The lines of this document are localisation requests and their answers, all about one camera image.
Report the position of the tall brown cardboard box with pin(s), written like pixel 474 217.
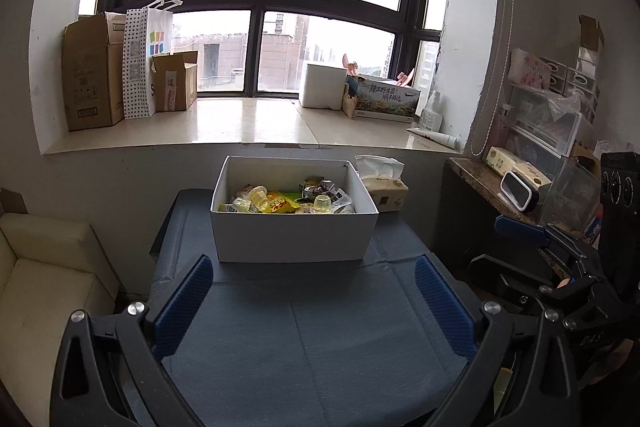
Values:
pixel 92 77

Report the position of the black and white snack packet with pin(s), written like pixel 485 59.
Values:
pixel 342 201

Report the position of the white tube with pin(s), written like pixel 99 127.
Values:
pixel 435 138

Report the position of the white dotted paper bag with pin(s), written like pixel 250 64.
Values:
pixel 142 67

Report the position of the cream sofa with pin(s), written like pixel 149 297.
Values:
pixel 45 277

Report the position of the small open cardboard box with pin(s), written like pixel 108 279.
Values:
pixel 172 82

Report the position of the clear plastic drawer organizer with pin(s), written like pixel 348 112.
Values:
pixel 542 122

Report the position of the green seaweed snack packet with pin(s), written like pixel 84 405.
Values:
pixel 293 196

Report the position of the blue table cloth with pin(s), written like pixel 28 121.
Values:
pixel 310 332

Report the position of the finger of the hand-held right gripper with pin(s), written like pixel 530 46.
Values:
pixel 505 282
pixel 520 229

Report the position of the clear biscuit packet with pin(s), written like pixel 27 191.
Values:
pixel 241 193

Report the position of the person's right hand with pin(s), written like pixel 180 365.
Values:
pixel 607 364

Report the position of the long yellow snack packet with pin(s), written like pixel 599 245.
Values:
pixel 280 205

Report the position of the stone side counter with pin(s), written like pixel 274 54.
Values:
pixel 480 187

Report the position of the dark snack packet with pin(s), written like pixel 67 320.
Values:
pixel 315 188

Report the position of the white desk clock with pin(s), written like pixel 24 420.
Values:
pixel 517 194

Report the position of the white cardboard box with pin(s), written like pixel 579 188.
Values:
pixel 295 232

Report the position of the white plastic bottle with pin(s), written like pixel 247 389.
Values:
pixel 431 114

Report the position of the white foam box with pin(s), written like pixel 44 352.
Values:
pixel 322 87

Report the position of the long printed landscape box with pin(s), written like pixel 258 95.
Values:
pixel 387 99

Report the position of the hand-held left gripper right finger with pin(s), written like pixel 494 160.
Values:
pixel 445 307

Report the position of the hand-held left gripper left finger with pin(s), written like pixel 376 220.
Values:
pixel 182 307

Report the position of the small white drawer unit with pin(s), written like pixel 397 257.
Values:
pixel 582 77

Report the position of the clear jelly cup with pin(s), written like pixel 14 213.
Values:
pixel 258 197
pixel 322 204

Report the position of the pink floral tissue pack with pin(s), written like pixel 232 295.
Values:
pixel 535 69

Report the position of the pink toy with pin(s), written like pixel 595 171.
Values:
pixel 351 66
pixel 406 79

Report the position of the black window frame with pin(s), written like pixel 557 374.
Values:
pixel 262 2

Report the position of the yellow tissue pack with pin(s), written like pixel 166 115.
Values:
pixel 500 159

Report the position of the beige tissue pack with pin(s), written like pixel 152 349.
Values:
pixel 382 192

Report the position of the clear plastic container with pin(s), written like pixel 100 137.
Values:
pixel 570 197

